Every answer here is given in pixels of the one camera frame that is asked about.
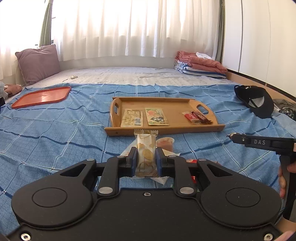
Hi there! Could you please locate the folded blue striped blanket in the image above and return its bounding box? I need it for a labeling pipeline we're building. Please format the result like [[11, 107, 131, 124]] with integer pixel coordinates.
[[174, 59, 227, 80]]

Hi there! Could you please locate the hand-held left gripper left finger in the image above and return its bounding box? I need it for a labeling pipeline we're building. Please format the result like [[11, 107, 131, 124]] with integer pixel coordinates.
[[50, 146, 138, 197]]

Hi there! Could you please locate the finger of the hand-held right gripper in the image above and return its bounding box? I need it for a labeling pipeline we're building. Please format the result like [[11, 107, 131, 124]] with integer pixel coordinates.
[[231, 133, 252, 147]]

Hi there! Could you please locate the white quilted mattress pad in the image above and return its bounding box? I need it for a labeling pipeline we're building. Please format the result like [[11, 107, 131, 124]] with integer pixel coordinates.
[[25, 67, 234, 87]]

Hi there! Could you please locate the purple pillow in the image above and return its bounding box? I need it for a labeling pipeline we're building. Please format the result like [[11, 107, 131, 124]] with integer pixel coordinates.
[[15, 44, 62, 87]]

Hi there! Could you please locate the brown nut bar packet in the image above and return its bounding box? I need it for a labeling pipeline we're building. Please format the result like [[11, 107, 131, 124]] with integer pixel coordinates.
[[192, 111, 213, 124]]

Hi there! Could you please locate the clear gold-trimmed cracker packet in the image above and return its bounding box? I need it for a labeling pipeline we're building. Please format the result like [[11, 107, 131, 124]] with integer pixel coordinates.
[[134, 129, 160, 178]]

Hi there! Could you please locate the cream pastry packet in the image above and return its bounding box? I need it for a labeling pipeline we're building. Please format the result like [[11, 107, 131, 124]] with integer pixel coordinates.
[[120, 147, 180, 187]]

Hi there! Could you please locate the yellow pouch with black label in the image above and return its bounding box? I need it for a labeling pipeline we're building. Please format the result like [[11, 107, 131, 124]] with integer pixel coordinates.
[[145, 107, 169, 126]]

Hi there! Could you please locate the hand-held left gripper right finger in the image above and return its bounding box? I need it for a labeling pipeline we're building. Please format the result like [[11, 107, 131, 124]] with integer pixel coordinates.
[[156, 146, 245, 198]]

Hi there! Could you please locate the shiny red snack packet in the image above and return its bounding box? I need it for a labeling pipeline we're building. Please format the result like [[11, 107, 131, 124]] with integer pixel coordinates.
[[186, 159, 199, 184]]

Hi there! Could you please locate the folded pink blanket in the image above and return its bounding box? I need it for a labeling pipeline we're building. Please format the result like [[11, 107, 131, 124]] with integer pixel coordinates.
[[175, 51, 228, 72]]

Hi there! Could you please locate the wooden tray with handles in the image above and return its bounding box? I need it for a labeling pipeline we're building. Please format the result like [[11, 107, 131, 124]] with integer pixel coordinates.
[[105, 97, 226, 137]]

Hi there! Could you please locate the pink-red small snack packet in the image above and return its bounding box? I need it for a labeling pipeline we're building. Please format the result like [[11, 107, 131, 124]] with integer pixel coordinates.
[[182, 111, 200, 122]]

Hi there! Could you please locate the wooden bed frame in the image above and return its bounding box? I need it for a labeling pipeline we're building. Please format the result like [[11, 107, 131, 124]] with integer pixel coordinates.
[[225, 68, 296, 105]]

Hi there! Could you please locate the black cap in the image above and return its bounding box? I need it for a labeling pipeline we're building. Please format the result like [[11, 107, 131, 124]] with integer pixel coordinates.
[[234, 85, 274, 118]]

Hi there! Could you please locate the pink cloth bundle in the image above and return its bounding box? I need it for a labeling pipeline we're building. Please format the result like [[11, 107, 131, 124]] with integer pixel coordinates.
[[5, 84, 23, 95]]

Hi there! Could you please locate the white sheer curtain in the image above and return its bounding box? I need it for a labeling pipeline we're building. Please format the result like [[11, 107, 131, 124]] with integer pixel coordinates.
[[0, 0, 222, 62]]

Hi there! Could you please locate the green curtain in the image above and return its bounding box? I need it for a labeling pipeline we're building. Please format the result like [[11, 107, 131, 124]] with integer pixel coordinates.
[[216, 0, 226, 65], [38, 0, 56, 48]]

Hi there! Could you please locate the white wardrobe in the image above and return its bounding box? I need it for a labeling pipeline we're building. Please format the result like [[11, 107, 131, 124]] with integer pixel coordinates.
[[222, 0, 296, 96]]

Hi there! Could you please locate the person's right hand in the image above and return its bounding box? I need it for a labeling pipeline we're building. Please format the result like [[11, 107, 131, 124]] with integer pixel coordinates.
[[278, 162, 288, 199]]

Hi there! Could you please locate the beige snack pouch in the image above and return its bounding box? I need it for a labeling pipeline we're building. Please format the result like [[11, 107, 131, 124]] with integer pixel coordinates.
[[120, 108, 143, 127]]

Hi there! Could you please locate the red plastic tray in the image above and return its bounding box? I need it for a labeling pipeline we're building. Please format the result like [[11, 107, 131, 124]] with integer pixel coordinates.
[[11, 86, 72, 109]]

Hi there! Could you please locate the orange jelly cup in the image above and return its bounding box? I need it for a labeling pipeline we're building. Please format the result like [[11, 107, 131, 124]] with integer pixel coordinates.
[[155, 137, 175, 153]]

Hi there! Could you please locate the blue plaid bed sheet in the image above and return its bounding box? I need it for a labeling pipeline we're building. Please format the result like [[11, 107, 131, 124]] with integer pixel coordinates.
[[0, 82, 296, 204]]

